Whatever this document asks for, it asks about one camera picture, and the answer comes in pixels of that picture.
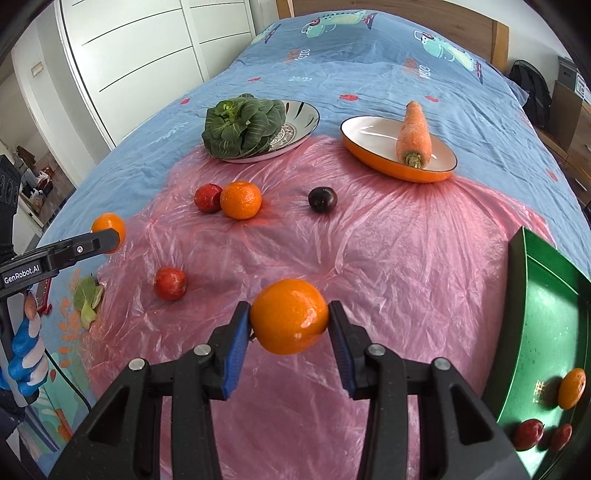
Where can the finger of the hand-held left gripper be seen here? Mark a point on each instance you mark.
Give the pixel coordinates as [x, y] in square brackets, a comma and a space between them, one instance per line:
[81, 249]

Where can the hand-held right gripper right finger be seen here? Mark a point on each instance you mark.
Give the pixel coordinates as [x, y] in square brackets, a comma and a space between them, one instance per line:
[344, 350]

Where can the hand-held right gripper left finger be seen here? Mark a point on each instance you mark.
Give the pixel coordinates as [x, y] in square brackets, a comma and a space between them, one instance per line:
[235, 350]

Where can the small red apple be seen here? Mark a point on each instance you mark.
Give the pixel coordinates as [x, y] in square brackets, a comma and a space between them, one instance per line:
[528, 434]
[561, 437]
[207, 197]
[170, 283]

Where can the dark purple plum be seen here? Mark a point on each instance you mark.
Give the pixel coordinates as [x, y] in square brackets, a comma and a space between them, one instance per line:
[322, 199]

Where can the green rectangular tray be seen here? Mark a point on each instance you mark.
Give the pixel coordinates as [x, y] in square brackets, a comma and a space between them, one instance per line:
[540, 332]

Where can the large orange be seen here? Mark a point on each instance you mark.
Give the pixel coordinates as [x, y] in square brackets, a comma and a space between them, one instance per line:
[571, 388]

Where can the person's left forearm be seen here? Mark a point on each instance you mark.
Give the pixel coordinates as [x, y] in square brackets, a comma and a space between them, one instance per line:
[7, 420]

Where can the person's left hand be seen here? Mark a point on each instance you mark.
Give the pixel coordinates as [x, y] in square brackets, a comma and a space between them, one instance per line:
[27, 364]

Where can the cut bok choy piece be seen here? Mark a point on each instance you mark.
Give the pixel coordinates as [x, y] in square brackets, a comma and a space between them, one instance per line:
[87, 300]

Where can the pink plastic sheet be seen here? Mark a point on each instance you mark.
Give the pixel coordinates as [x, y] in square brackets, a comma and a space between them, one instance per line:
[392, 258]

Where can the whole green bok choy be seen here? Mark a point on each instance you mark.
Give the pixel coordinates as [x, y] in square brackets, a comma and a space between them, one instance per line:
[240, 124]

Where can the white wardrobe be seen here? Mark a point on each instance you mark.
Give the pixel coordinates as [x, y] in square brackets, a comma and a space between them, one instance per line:
[138, 55]

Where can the orange oval dish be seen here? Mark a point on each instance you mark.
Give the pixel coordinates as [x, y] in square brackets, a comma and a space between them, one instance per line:
[369, 134]

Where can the carrot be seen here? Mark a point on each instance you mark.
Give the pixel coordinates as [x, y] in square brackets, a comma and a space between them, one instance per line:
[413, 134]

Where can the patterned white plate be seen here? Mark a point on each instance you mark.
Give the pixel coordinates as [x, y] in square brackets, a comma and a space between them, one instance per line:
[300, 120]

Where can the wooden dresser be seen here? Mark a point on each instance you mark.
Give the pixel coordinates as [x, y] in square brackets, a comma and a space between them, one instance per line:
[572, 134]

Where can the black backpack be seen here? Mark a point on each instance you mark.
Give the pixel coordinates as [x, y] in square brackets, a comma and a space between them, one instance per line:
[531, 87]

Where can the wooden headboard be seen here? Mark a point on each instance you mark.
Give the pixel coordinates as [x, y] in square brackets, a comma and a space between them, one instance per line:
[438, 14]

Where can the printer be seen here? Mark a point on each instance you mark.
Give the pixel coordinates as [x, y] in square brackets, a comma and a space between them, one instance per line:
[569, 69]

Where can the white wall switch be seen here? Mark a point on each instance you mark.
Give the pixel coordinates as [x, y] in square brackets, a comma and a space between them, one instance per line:
[37, 68]

